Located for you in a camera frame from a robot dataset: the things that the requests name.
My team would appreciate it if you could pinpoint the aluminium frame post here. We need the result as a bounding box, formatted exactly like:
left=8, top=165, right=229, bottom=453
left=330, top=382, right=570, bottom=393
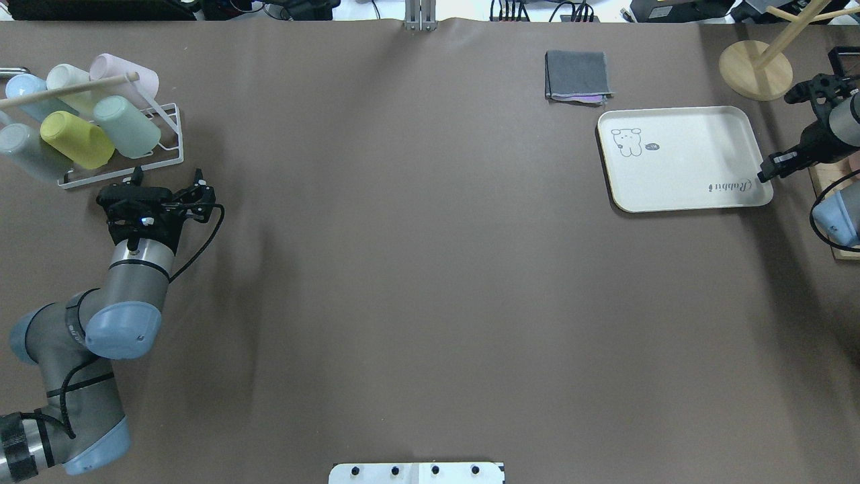
left=403, top=0, right=438, bottom=32

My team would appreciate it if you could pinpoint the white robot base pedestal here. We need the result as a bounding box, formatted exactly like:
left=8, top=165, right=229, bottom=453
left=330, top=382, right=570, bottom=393
left=328, top=460, right=506, bottom=483

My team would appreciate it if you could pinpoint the grey folded cloth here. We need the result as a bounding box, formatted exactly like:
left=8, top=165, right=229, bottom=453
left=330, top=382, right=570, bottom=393
left=544, top=50, right=615, bottom=105

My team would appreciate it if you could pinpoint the wooden cutting board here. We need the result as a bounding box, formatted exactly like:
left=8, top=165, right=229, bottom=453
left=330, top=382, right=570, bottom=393
left=809, top=155, right=859, bottom=261

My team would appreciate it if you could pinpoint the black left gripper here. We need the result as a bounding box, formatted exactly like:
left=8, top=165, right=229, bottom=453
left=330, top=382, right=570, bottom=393
left=107, top=166, right=215, bottom=253

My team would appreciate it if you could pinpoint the white wire cup rack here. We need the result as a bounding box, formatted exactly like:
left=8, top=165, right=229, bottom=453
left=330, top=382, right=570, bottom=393
left=0, top=73, right=185, bottom=190

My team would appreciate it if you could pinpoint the yellow cup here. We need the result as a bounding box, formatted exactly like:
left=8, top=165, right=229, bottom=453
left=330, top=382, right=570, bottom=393
left=40, top=111, right=116, bottom=169

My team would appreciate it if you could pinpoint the metal rod black tip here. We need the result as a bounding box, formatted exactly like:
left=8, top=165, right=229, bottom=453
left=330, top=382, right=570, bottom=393
left=0, top=67, right=30, bottom=79

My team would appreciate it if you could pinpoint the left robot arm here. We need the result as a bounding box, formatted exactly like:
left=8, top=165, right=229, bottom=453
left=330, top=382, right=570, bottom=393
left=2, top=167, right=223, bottom=483

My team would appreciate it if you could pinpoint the blue cup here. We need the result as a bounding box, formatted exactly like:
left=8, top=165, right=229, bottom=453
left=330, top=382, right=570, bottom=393
left=4, top=73, right=78, bottom=123

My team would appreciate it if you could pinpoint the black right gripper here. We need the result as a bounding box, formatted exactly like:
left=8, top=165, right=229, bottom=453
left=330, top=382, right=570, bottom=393
left=757, top=122, right=854, bottom=184

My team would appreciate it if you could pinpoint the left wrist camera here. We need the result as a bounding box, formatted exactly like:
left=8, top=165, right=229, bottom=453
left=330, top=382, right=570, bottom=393
left=95, top=184, right=174, bottom=210

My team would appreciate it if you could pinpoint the pink cup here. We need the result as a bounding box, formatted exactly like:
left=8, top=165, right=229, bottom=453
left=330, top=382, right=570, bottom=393
left=89, top=53, right=160, bottom=102

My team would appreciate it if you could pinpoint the grey cup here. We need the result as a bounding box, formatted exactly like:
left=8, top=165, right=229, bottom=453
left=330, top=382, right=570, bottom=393
left=1, top=123, right=73, bottom=184

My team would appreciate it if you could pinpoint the cream rabbit tray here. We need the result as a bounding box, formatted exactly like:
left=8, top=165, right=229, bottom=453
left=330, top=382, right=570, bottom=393
left=597, top=106, right=774, bottom=212

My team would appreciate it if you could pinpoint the green cup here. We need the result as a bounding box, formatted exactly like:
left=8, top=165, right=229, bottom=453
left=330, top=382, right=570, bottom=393
left=93, top=95, right=162, bottom=159

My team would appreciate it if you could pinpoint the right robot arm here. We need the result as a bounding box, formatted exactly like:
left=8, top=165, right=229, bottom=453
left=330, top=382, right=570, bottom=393
left=757, top=91, right=858, bottom=253

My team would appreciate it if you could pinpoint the wooden mug tree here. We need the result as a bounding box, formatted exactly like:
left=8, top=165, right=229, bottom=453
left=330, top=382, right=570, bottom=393
left=718, top=1, right=859, bottom=102

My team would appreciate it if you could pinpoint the white cup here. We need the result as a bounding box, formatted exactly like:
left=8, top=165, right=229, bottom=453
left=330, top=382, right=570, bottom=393
left=46, top=63, right=102, bottom=119

